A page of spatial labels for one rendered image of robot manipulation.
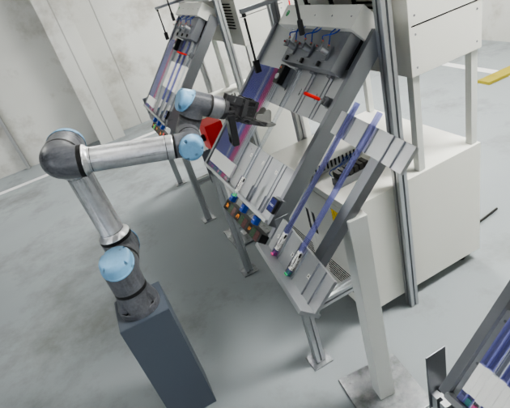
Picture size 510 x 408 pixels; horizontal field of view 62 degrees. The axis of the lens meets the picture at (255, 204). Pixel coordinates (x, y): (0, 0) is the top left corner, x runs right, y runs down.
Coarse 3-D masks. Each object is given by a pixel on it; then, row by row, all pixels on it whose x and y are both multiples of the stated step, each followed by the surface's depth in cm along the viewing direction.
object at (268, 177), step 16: (240, 160) 178; (256, 160) 168; (272, 160) 159; (240, 176) 172; (256, 176) 164; (272, 176) 155; (288, 176) 147; (240, 192) 170; (256, 192) 161; (272, 192) 151
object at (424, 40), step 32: (320, 0) 175; (416, 0) 135; (448, 0) 140; (480, 0) 146; (416, 32) 140; (448, 32) 146; (480, 32) 151; (416, 64) 145; (416, 96) 152; (416, 128) 158; (416, 160) 166
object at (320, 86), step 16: (288, 32) 180; (272, 48) 187; (272, 64) 182; (304, 80) 158; (320, 80) 150; (336, 80) 143; (304, 96) 155; (320, 96) 147; (304, 112) 152; (320, 112) 144
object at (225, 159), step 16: (256, 80) 187; (272, 80) 176; (256, 96) 182; (272, 96) 173; (240, 128) 185; (256, 128) 175; (224, 144) 192; (240, 144) 180; (224, 160) 187; (224, 176) 182
